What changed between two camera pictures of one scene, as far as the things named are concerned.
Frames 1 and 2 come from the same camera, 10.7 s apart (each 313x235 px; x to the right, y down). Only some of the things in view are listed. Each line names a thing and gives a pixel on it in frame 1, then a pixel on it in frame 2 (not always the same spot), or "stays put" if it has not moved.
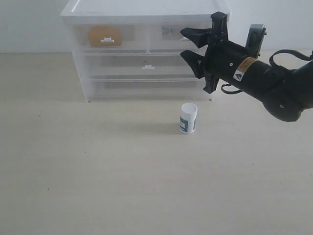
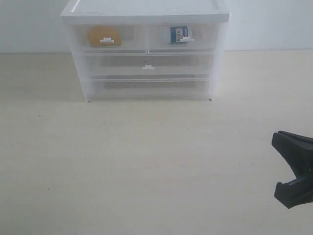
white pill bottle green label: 188,117 → 177,33
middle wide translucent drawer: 140,65 stays put
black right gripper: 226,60 → 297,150
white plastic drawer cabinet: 130,50 stays put
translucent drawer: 167,38 stays put
